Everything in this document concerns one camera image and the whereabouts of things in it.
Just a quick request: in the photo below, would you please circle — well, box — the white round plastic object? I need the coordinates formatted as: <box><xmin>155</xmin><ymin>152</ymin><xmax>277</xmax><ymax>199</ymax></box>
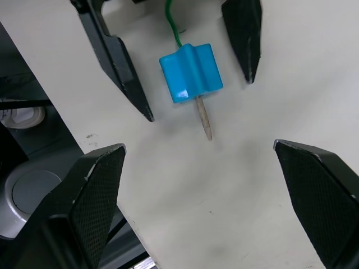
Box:
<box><xmin>0</xmin><ymin>107</ymin><xmax>46</xmax><ymax>129</ymax></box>

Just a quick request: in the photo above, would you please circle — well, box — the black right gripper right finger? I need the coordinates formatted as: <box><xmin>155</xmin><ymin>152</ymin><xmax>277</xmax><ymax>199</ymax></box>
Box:
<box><xmin>273</xmin><ymin>139</ymin><xmax>359</xmax><ymax>269</ymax></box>

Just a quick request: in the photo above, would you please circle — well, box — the blue plastic threading block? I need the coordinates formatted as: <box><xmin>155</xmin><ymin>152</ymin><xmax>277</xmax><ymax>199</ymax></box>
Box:
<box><xmin>158</xmin><ymin>43</ymin><xmax>224</xmax><ymax>104</ymax></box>

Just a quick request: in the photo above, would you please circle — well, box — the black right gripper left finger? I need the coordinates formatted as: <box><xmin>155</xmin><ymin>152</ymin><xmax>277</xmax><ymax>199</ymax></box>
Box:
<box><xmin>0</xmin><ymin>143</ymin><xmax>126</xmax><ymax>269</ymax></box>

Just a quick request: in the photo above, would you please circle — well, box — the silver robot body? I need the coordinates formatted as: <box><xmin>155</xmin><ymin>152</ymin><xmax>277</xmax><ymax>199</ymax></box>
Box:
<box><xmin>0</xmin><ymin>162</ymin><xmax>63</xmax><ymax>240</ymax></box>

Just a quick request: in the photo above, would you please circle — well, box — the green lace with wooden tip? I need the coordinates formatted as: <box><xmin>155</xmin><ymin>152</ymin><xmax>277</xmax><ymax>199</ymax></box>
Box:
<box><xmin>164</xmin><ymin>0</ymin><xmax>214</xmax><ymax>142</ymax></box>

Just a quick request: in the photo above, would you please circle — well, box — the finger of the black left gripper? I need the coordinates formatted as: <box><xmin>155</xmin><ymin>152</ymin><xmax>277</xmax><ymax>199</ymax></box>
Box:
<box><xmin>221</xmin><ymin>0</ymin><xmax>263</xmax><ymax>85</ymax></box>
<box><xmin>70</xmin><ymin>0</ymin><xmax>155</xmax><ymax>123</ymax></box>

